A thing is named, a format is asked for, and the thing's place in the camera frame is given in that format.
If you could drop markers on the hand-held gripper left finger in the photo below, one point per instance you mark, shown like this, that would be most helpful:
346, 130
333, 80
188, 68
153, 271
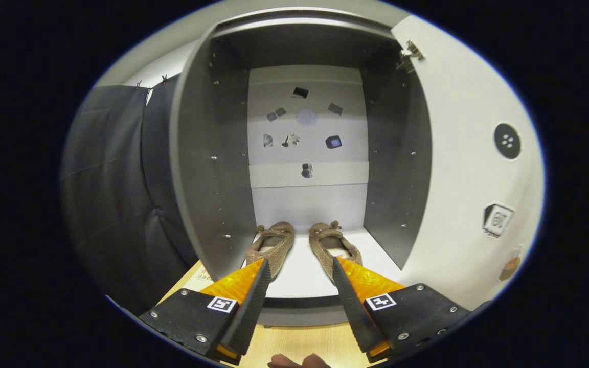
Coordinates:
246, 312

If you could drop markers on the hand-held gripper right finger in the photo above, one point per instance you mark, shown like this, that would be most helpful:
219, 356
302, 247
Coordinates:
357, 312

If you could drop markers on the brown bow shoe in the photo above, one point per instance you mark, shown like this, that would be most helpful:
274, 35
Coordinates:
280, 250
320, 245

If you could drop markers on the grey shoe cabinet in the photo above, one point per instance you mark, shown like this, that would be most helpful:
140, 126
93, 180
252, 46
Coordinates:
212, 153

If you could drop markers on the metal door hinge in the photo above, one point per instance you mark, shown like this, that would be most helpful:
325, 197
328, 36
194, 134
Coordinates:
409, 55

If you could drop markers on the black backdrop cloth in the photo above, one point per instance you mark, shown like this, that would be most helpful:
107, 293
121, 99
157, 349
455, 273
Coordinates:
110, 194

